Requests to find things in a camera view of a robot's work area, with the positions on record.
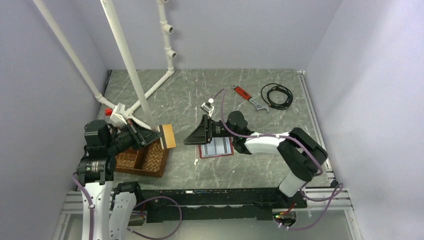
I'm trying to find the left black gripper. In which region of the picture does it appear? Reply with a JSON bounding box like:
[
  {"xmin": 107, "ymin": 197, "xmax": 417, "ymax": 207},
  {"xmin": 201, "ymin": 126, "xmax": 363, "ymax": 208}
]
[{"xmin": 105, "ymin": 117, "xmax": 162, "ymax": 155}]

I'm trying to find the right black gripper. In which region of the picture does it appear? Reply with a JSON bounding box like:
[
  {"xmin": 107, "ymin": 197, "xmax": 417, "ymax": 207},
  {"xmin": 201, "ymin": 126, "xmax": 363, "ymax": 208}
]
[{"xmin": 184, "ymin": 114, "xmax": 238, "ymax": 146}]

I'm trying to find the gold credit card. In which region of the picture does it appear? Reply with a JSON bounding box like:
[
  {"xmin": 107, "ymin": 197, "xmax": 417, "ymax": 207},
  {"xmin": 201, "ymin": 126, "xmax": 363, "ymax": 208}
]
[{"xmin": 158, "ymin": 124, "xmax": 176, "ymax": 150}]

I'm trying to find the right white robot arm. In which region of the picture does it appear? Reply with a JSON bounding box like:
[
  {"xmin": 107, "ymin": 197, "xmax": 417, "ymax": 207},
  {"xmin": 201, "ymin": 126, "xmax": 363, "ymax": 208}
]
[{"xmin": 183, "ymin": 111, "xmax": 328, "ymax": 208}]

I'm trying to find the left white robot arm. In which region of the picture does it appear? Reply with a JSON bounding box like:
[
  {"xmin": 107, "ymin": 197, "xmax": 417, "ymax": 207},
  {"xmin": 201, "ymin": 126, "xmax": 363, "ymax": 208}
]
[{"xmin": 72, "ymin": 119, "xmax": 162, "ymax": 240}]

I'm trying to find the woven wicker basket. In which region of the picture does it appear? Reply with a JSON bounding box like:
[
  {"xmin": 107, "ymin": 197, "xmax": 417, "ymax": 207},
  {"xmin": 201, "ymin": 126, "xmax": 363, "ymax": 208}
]
[{"xmin": 115, "ymin": 140, "xmax": 170, "ymax": 178}]

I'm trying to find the white pvc pipe frame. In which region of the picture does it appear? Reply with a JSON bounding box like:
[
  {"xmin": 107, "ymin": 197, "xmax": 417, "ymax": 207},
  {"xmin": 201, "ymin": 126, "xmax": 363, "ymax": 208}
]
[{"xmin": 33, "ymin": 0, "xmax": 177, "ymax": 130}]

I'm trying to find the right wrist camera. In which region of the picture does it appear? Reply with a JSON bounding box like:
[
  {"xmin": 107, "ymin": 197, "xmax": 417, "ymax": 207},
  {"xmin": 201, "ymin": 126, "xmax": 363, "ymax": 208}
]
[{"xmin": 200, "ymin": 98, "xmax": 215, "ymax": 117}]

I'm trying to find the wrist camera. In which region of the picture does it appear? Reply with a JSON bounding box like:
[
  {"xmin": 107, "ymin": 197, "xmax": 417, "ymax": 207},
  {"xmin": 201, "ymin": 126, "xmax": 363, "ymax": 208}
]
[
  {"xmin": 103, "ymin": 103, "xmax": 128, "ymax": 128},
  {"xmin": 200, "ymin": 98, "xmax": 215, "ymax": 117}
]

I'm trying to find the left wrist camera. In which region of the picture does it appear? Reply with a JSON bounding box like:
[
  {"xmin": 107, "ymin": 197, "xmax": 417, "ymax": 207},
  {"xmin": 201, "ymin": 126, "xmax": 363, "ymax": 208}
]
[{"xmin": 103, "ymin": 103, "xmax": 128, "ymax": 128}]

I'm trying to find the red handled adjustable wrench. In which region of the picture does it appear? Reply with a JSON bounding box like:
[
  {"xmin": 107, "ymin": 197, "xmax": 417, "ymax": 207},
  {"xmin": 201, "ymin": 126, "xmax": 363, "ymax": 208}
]
[{"xmin": 232, "ymin": 84, "xmax": 270, "ymax": 113}]

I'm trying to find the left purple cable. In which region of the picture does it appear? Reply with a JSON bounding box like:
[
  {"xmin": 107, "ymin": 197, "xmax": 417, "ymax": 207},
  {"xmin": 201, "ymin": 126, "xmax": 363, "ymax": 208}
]
[{"xmin": 72, "ymin": 172, "xmax": 183, "ymax": 240}]

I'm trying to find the purple cable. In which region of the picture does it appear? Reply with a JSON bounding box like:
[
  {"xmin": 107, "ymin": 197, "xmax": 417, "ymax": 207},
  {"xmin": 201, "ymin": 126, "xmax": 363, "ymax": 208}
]
[
  {"xmin": 211, "ymin": 88, "xmax": 345, "ymax": 232},
  {"xmin": 72, "ymin": 172, "xmax": 183, "ymax": 240}
]

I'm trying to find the coiled black cable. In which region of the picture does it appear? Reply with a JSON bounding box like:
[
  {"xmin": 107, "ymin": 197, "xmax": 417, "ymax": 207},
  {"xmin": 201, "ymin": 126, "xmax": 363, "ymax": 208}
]
[{"xmin": 260, "ymin": 83, "xmax": 294, "ymax": 111}]

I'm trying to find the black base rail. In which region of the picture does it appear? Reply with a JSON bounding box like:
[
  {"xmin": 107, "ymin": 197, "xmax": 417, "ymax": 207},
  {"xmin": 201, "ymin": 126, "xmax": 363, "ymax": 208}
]
[{"xmin": 136, "ymin": 187, "xmax": 307, "ymax": 223}]

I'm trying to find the aluminium frame rail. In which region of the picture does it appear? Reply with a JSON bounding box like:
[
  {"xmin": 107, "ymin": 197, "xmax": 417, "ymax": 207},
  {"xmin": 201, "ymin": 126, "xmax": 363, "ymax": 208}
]
[{"xmin": 52, "ymin": 190, "xmax": 364, "ymax": 240}]

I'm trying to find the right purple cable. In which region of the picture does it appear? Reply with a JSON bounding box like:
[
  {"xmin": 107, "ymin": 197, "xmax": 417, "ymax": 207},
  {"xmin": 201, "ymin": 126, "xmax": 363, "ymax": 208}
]
[{"xmin": 211, "ymin": 88, "xmax": 345, "ymax": 232}]

